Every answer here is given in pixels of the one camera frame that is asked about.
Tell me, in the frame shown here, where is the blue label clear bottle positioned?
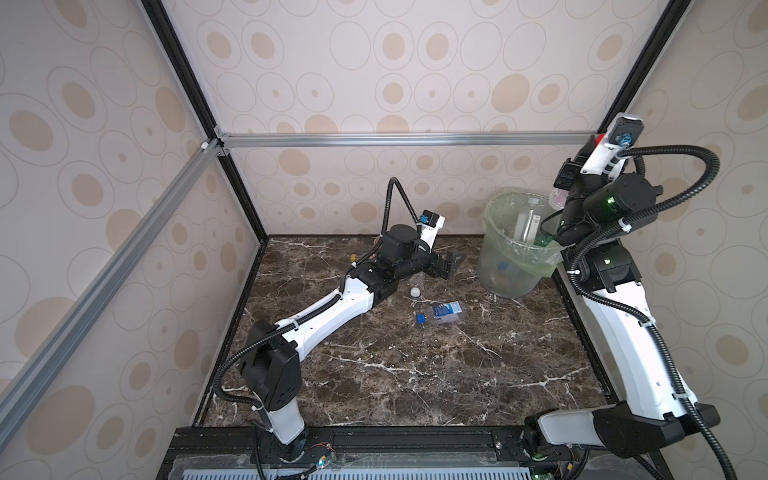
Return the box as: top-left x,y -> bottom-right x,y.
416,301 -> 465,325

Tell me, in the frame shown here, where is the red cap white bottle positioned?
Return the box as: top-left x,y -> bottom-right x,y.
549,134 -> 604,210

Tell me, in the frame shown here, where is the large clear square bottle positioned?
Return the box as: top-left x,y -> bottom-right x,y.
513,198 -> 541,245

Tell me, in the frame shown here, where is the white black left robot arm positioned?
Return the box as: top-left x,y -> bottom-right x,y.
237,210 -> 463,457

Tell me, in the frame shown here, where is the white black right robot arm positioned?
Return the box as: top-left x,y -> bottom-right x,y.
521,146 -> 722,458

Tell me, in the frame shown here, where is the mesh bin with green liner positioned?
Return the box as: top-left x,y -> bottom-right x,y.
477,189 -> 563,298

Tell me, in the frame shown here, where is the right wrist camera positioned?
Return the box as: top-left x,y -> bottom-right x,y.
580,113 -> 644,182

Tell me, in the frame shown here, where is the horizontal aluminium back rail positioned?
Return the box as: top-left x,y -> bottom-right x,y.
220,131 -> 592,149

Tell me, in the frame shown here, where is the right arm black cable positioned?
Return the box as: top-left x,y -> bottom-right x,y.
539,143 -> 739,480

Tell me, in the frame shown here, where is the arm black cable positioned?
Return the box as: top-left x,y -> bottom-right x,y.
212,176 -> 421,409
539,143 -> 739,480

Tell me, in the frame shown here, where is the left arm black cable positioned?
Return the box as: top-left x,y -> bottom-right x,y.
212,176 -> 421,409

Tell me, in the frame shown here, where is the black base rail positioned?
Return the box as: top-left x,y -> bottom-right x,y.
157,426 -> 672,479

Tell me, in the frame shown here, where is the black right corner post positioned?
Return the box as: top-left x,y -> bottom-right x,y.
587,1 -> 693,140

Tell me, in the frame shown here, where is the black corner post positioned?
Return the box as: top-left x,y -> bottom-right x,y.
140,0 -> 269,243
587,1 -> 693,140

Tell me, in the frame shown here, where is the black left corner post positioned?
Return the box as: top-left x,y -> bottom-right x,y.
140,0 -> 269,243

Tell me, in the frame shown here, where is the diagonal aluminium left rail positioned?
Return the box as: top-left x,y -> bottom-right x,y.
1,139 -> 222,449

